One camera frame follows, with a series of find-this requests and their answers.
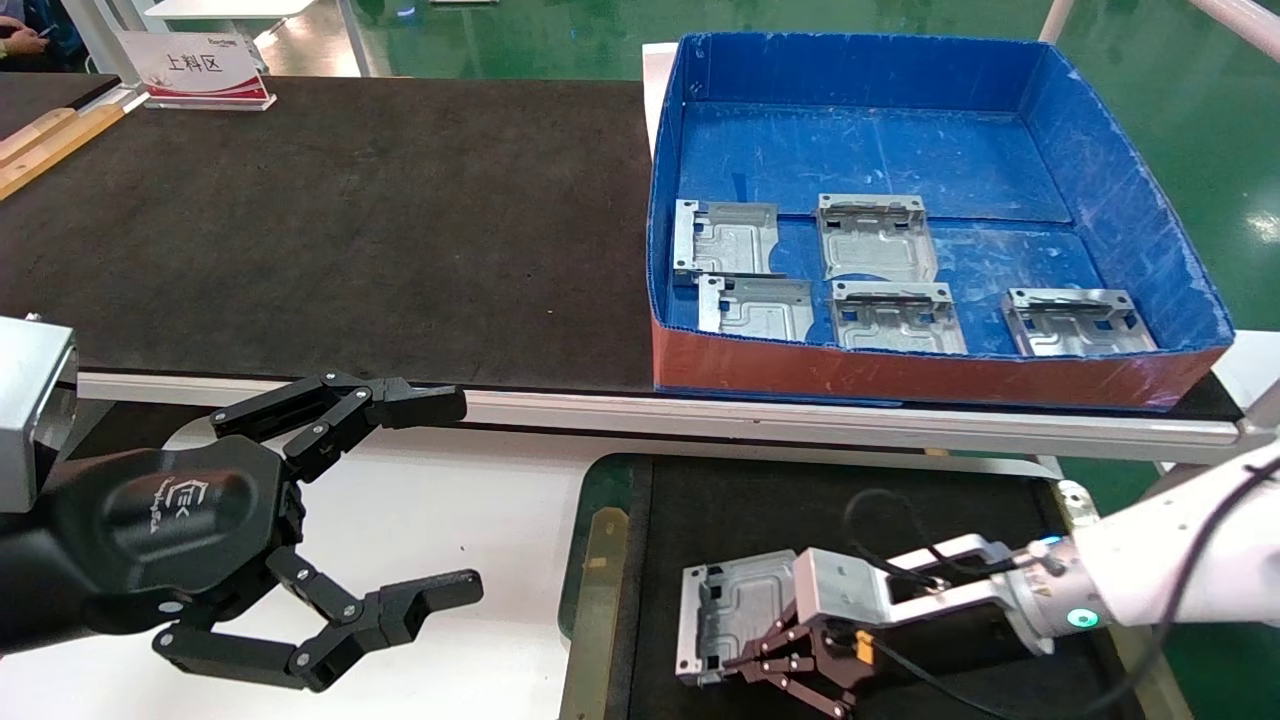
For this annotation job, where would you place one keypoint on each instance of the stamped metal bracket part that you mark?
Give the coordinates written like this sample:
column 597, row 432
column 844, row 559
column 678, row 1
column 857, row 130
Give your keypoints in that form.
column 875, row 250
column 1080, row 330
column 765, row 310
column 740, row 600
column 730, row 240
column 895, row 325

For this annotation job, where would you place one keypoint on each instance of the blue corrugated plastic box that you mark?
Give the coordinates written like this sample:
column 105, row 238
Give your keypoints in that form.
column 860, row 150

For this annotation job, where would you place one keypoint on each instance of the background person hand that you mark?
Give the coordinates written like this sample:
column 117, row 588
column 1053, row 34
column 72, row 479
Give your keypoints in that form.
column 18, row 42

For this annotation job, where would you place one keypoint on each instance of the orange camera connector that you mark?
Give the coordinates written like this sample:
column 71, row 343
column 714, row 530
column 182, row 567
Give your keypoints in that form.
column 864, row 648

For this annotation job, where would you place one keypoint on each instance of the pale pipe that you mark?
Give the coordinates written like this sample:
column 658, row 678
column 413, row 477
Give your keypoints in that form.
column 1055, row 18
column 1240, row 25

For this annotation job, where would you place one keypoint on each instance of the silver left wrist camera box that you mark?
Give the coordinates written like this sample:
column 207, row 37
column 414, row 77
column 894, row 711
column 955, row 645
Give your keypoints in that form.
column 25, row 400

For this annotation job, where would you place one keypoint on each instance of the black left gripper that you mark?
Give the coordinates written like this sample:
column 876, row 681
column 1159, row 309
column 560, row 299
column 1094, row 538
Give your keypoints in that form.
column 170, row 530

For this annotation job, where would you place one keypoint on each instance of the white frame leg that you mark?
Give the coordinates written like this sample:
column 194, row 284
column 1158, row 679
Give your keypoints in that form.
column 1265, row 415

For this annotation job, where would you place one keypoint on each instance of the wooden strip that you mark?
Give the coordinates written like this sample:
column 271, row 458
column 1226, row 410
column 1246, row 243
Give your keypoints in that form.
column 50, row 145

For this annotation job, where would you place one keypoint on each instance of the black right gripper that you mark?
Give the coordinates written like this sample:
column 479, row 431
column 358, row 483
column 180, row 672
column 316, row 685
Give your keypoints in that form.
column 842, row 655

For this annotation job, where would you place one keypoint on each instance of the large black conveyor mat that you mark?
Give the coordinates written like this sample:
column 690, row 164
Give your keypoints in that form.
column 350, row 230

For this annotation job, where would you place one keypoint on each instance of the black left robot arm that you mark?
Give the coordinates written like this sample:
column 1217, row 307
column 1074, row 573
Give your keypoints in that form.
column 25, row 590

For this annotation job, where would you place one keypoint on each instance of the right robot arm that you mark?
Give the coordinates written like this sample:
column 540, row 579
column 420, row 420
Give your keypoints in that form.
column 1170, row 560

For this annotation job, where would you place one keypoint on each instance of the white background table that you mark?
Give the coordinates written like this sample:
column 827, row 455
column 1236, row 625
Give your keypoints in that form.
column 230, row 8

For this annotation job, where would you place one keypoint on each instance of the acrylic sign with Chinese text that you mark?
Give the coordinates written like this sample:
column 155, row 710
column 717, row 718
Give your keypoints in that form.
column 190, row 68

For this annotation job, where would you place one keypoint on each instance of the black tray container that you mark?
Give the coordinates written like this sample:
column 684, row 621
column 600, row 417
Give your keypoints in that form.
column 760, row 500

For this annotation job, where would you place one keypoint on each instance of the aluminium frame rail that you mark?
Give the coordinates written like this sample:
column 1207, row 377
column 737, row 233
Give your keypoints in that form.
column 700, row 415

